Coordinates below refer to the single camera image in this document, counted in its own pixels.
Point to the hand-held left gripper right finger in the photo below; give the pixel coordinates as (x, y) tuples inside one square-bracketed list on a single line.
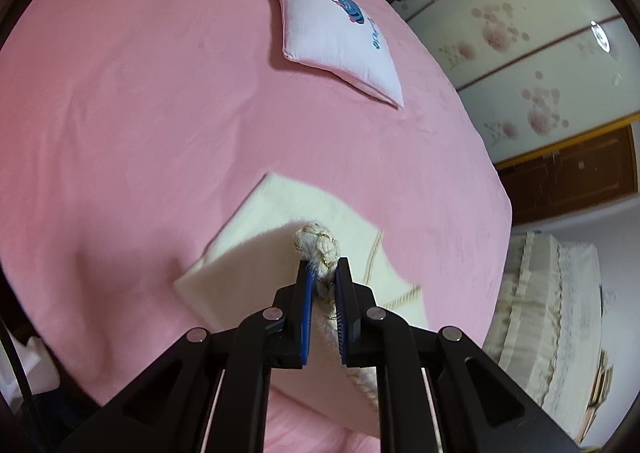
[(342, 313)]

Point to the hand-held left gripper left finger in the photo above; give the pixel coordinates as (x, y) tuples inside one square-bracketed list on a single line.
[(306, 313)]

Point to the white pillow with blue print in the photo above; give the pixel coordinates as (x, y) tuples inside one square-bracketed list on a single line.
[(330, 38)]

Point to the pink plush bed blanket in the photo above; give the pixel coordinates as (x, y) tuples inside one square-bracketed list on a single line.
[(125, 83)]

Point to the brown wooden door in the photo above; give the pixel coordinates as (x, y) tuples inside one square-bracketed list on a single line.
[(565, 183)]

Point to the cream knit cardigan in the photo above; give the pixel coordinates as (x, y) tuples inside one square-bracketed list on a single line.
[(280, 213)]

